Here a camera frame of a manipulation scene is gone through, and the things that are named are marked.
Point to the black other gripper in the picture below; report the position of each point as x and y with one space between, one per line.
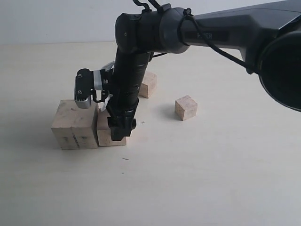
125 83

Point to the second largest wooden cube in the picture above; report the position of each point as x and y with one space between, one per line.
104 132

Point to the third largest wooden cube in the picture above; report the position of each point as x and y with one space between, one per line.
148 85

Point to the smallest wooden cube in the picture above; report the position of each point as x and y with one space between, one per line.
185 107

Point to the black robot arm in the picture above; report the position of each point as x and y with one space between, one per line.
265 39

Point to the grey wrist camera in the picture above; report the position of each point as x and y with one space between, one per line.
89 86

